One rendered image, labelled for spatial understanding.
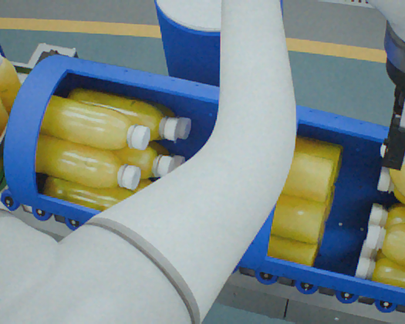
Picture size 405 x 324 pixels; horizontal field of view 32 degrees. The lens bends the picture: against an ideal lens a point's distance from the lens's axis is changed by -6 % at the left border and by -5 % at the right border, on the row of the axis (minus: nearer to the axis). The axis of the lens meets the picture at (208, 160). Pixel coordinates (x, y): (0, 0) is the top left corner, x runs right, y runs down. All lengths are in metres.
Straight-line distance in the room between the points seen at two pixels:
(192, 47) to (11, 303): 1.23
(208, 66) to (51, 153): 0.49
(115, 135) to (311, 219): 0.35
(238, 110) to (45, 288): 0.21
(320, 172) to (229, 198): 0.68
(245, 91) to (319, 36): 2.32
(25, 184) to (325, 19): 1.89
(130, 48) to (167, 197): 2.43
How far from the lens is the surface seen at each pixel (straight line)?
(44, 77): 1.27
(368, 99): 2.71
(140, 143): 1.23
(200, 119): 1.39
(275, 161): 0.52
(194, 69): 1.66
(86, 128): 1.24
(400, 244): 1.18
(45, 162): 1.29
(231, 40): 0.62
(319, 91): 2.71
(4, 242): 0.43
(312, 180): 1.15
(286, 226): 1.18
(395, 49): 0.83
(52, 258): 0.43
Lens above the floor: 2.20
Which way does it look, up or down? 59 degrees down
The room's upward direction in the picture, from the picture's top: 8 degrees counter-clockwise
